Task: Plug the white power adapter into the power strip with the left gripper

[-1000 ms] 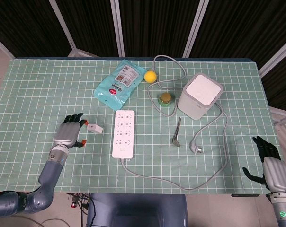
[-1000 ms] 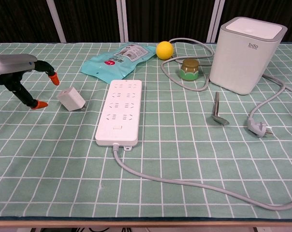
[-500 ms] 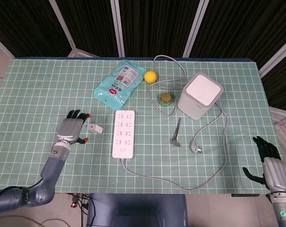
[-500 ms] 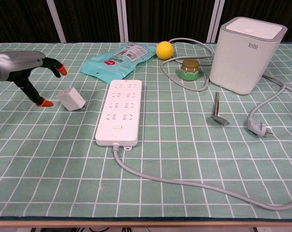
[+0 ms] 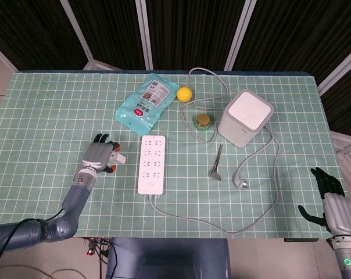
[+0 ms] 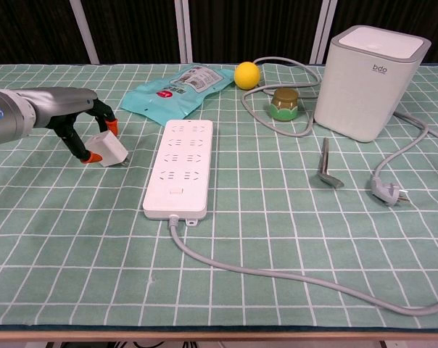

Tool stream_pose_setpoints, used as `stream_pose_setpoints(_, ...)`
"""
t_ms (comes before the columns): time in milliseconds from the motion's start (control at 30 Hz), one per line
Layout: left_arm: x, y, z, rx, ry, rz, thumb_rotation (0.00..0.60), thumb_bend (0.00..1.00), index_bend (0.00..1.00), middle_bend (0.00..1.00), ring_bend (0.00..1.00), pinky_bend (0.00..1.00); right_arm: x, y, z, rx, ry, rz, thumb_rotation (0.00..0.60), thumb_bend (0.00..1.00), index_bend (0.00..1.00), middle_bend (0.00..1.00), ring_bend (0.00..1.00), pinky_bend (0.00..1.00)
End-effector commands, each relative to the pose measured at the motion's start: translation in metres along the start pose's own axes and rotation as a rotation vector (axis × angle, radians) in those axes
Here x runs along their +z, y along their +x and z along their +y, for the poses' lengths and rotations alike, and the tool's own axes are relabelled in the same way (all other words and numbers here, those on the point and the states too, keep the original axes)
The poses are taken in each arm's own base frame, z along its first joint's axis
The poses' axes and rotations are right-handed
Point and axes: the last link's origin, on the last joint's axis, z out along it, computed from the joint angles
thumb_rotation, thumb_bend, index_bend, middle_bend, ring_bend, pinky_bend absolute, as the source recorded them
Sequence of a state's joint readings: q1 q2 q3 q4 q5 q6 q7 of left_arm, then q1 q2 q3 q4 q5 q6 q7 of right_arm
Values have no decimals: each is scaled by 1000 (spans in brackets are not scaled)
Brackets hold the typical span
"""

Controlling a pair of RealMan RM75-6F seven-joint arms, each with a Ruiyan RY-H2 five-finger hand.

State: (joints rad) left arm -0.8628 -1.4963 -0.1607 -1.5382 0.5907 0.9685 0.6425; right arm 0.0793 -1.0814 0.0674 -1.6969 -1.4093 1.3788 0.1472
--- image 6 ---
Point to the black ribbed partition panel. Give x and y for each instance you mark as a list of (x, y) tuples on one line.
[(248, 25), (386, 12), (23, 29), (132, 29)]

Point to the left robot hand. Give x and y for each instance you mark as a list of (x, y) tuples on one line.
[(63, 105)]

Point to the grey metal angled tool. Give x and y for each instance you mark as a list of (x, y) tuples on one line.
[(326, 156)]

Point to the white partition frame post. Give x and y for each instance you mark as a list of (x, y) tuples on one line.
[(181, 32), (320, 32), (83, 32)]

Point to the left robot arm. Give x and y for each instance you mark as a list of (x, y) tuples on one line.
[(5, 123)]

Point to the yellow ball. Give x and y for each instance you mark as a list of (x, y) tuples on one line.
[(247, 75)]

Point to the green jar with gold lid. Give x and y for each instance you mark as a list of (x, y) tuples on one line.
[(284, 107)]

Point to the white charger adapter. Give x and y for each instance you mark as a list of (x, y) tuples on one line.
[(108, 148)]

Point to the white power strip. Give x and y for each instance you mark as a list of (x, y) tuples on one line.
[(179, 195)]

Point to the green checked tablecloth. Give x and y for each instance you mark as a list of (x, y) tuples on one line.
[(95, 253)]

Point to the teal snack bag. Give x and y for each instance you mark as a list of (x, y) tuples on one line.
[(175, 94)]

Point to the white square appliance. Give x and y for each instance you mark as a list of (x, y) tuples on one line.
[(364, 98)]

